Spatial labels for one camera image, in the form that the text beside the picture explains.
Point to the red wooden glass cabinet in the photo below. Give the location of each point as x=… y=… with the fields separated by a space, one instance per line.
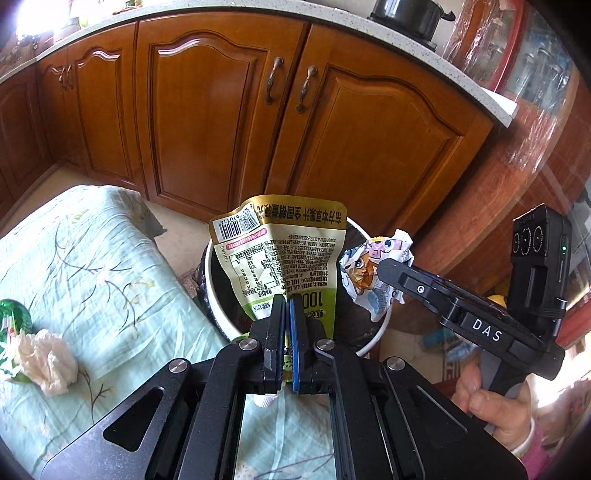
x=508 y=152

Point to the stone kitchen countertop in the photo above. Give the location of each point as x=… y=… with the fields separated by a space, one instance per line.
x=461 y=76

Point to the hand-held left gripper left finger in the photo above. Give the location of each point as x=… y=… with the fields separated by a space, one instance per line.
x=277 y=332

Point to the black cooking pot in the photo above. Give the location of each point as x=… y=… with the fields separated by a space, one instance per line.
x=406 y=16

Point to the person's right hand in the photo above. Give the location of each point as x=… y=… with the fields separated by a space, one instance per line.
x=501 y=415

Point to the crumpled white tissue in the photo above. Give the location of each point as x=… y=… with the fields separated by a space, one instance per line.
x=44 y=360

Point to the cartoon print wrapper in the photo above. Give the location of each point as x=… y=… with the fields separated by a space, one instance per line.
x=364 y=272

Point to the white bin with black bag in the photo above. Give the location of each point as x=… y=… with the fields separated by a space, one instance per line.
x=369 y=330

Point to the person's right forearm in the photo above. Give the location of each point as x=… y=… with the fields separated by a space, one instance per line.
x=538 y=457

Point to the shiny green wrapper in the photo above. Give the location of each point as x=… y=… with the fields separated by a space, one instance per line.
x=14 y=323

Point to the wooden lower cabinets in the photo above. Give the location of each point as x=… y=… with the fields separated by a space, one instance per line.
x=207 y=115

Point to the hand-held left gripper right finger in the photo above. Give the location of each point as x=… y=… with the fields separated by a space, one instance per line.
x=295 y=332

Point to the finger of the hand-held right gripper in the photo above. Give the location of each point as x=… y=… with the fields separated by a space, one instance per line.
x=443 y=282
x=411 y=288

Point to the beige green drink pouch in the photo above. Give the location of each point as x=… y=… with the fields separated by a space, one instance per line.
x=277 y=249

